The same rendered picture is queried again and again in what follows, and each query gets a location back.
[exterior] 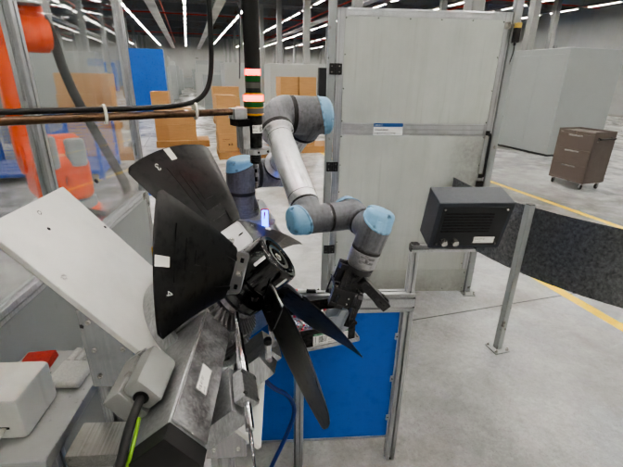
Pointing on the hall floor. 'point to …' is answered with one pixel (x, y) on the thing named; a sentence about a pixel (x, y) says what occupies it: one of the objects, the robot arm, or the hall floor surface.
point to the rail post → (398, 384)
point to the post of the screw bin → (298, 426)
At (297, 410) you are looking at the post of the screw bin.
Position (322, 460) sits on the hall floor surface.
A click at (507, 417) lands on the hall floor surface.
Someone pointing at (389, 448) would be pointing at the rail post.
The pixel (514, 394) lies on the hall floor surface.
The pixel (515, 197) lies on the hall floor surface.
